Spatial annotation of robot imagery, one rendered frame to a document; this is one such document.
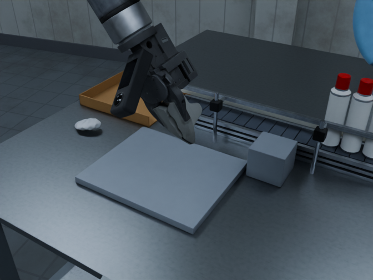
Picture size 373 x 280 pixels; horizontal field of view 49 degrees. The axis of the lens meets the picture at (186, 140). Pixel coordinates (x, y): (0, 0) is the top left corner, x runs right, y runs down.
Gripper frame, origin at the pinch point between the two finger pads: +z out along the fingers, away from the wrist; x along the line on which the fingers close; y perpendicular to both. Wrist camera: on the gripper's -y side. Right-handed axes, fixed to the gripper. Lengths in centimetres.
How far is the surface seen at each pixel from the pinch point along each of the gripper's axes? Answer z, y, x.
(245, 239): 29.4, 5.4, 7.5
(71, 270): 43, -5, 99
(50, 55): -43, 162, 333
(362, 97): 21, 48, -8
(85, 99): -10, 27, 72
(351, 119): 26, 47, -4
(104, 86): -10, 39, 77
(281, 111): 18.0, 43.0, 12.4
